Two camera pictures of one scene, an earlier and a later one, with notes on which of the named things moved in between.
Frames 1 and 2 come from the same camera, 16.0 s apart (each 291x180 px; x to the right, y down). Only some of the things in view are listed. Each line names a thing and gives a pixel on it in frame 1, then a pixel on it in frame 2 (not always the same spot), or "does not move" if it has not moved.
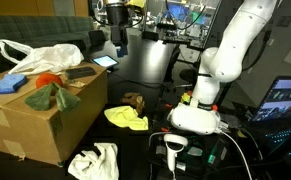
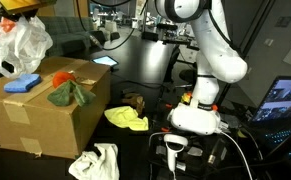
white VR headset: [196, 120] does not move
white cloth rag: [94, 166] does not move
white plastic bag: [52, 59] -> [19, 45]
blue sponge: [8, 83] -> [22, 83]
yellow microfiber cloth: [127, 116] does not move
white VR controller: [171, 153] does not move
